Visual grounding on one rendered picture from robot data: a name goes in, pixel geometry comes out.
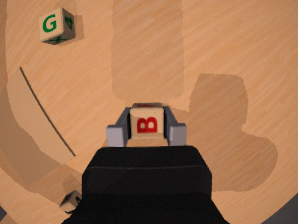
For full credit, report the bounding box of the beige block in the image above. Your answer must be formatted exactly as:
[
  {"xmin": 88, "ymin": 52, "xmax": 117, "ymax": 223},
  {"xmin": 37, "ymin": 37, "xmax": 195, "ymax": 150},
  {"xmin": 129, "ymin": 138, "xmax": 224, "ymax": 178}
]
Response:
[
  {"xmin": 39, "ymin": 7, "xmax": 76, "ymax": 45},
  {"xmin": 130, "ymin": 102, "xmax": 164, "ymax": 140},
  {"xmin": 59, "ymin": 190, "xmax": 82, "ymax": 217}
]

